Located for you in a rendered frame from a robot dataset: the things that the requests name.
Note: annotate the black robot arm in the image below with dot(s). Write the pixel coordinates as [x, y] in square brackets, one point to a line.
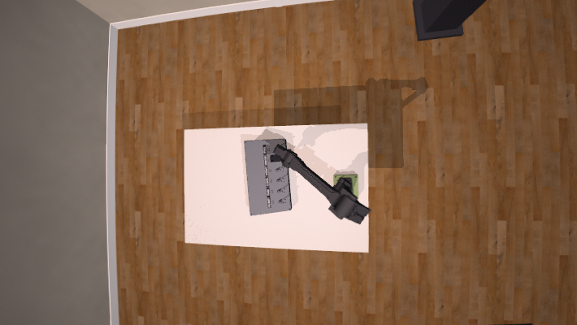
[342, 206]

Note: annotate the grey switch panel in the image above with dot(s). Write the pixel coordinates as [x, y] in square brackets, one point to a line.
[268, 182]

